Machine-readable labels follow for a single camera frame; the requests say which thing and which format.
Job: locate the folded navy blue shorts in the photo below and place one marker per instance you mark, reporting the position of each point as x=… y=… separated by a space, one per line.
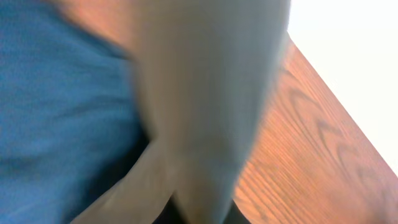
x=69 y=126

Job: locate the khaki shorts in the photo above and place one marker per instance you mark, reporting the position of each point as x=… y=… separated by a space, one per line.
x=205 y=69

